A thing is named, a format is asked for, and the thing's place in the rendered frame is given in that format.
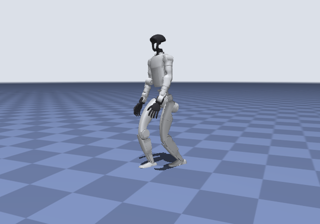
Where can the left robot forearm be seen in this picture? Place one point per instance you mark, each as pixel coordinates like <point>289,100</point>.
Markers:
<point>165,87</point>

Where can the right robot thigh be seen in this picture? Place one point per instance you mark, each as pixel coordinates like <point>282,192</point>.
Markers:
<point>145,120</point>

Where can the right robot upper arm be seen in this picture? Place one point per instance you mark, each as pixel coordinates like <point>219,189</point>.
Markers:
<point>149,80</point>

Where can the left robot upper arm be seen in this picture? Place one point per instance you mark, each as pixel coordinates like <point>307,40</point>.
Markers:
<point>168,63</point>

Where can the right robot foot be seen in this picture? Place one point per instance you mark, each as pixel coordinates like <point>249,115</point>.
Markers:
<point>148,164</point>

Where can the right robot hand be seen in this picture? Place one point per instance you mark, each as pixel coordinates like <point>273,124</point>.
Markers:
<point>138,107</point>

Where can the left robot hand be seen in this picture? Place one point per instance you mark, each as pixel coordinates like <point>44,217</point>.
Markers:
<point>155,107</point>

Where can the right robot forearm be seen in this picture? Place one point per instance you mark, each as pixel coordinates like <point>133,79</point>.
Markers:
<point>145,93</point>

